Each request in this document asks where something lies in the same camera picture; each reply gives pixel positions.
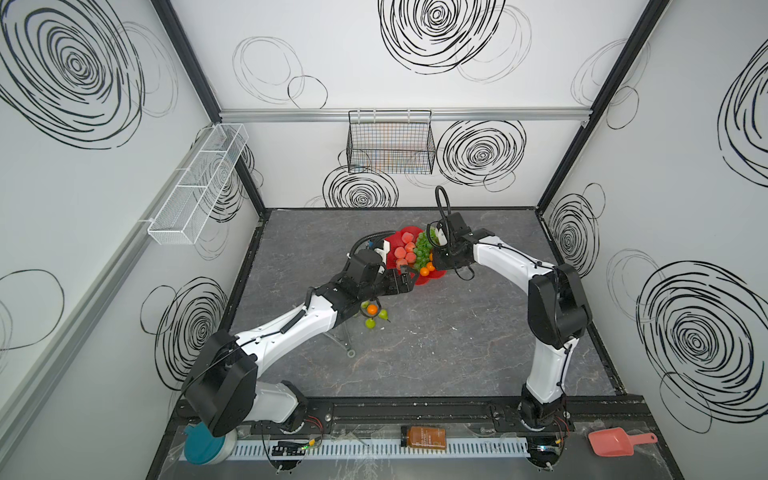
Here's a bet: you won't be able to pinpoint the green grape bunch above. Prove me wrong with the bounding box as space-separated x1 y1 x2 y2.
413 231 435 271

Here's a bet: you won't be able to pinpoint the red flower-shaped bowl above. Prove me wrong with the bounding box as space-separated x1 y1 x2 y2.
385 226 446 285

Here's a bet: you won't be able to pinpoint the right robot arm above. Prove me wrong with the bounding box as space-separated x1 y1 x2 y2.
428 212 593 431

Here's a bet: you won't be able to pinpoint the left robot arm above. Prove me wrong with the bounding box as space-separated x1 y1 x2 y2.
182 266 419 438

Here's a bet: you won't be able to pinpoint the green-tipped metal tongs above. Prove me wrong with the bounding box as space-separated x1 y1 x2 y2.
324 324 356 358

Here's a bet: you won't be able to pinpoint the pink plastic scoop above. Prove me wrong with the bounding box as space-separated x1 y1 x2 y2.
588 428 658 458

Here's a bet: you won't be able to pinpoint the teal lidded container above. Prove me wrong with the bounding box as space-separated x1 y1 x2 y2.
182 423 238 466

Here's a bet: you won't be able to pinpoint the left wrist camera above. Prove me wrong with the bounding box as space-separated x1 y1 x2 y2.
366 238 390 264

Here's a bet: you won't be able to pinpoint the black wire basket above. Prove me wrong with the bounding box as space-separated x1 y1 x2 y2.
345 109 437 175

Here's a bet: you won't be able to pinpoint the white cable duct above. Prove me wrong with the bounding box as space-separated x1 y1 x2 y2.
228 437 530 461

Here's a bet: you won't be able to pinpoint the white wire shelf basket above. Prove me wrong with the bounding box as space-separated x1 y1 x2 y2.
147 123 249 246

